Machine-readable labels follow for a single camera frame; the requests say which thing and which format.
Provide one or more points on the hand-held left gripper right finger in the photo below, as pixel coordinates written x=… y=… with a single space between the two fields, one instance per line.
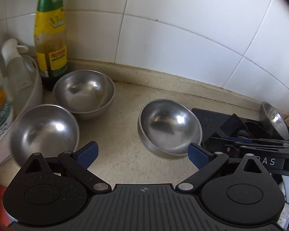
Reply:
x=198 y=155

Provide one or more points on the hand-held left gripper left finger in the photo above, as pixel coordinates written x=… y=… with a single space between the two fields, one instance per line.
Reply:
x=88 y=155

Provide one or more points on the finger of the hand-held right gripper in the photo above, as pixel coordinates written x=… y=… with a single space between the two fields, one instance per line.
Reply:
x=221 y=142
x=267 y=146

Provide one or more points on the stainless steel bowl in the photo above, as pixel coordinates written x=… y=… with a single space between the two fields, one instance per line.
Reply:
x=84 y=91
x=169 y=125
x=43 y=132
x=274 y=120

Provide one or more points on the person's right hand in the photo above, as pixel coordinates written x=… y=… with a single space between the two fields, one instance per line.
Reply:
x=285 y=197

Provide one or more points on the black gas stove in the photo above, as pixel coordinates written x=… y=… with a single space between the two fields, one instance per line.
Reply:
x=214 y=122

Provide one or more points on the white two-tier condiment rack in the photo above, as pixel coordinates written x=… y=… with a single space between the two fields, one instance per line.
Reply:
x=31 y=96

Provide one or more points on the purple label clear bottle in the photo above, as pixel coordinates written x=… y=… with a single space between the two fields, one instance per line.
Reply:
x=1 y=110

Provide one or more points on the green yellow label sauce bottle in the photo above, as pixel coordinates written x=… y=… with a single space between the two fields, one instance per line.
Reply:
x=50 y=41

